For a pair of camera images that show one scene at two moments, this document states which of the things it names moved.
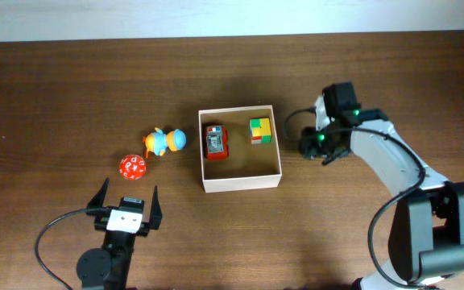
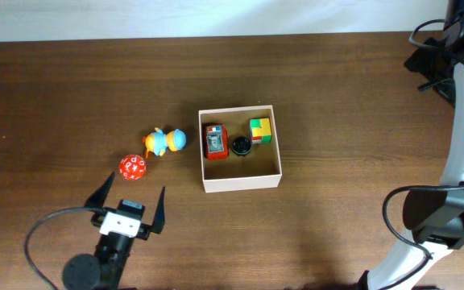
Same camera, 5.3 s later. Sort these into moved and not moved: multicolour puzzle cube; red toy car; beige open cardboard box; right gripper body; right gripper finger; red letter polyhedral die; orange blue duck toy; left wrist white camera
Moved: right gripper finger; right gripper body
Not moved: left wrist white camera; orange blue duck toy; red toy car; red letter polyhedral die; multicolour puzzle cube; beige open cardboard box
